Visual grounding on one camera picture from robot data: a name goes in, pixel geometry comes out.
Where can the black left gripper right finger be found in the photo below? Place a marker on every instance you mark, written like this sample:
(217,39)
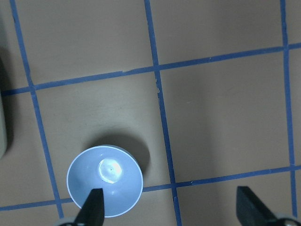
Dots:
(251,211)

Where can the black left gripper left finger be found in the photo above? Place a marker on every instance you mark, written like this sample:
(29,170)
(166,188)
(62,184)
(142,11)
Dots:
(92,212)

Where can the blue bowl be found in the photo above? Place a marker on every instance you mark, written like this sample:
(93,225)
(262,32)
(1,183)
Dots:
(111,168)

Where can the cream silver toaster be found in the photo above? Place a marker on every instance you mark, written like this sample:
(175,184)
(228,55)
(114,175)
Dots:
(3,131)

